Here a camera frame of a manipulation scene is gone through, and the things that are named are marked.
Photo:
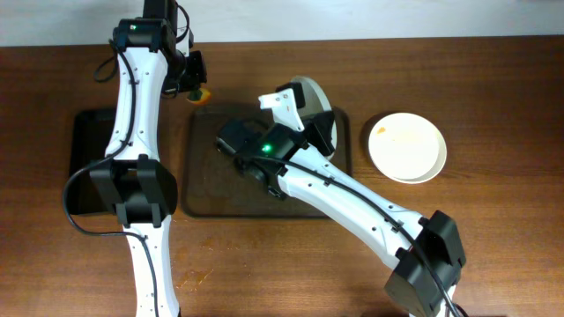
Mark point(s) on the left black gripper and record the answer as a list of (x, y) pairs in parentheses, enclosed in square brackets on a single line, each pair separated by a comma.
[(194, 77)]

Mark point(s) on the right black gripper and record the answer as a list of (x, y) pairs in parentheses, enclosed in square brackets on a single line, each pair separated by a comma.
[(321, 132)]

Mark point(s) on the orange green sponge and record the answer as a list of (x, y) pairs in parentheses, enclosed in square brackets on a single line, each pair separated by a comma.
[(198, 97)]

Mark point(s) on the white plate with ketchup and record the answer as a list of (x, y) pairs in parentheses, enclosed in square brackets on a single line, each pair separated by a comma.
[(407, 148)]

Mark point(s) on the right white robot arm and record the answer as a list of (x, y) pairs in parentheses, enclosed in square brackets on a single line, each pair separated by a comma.
[(425, 255)]

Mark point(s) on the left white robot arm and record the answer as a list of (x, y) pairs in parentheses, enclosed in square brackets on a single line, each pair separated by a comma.
[(131, 182)]

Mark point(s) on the small black tray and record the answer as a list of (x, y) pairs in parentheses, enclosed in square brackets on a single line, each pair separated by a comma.
[(92, 131)]

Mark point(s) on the large brown tray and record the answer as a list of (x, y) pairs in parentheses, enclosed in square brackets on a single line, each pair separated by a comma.
[(211, 186)]

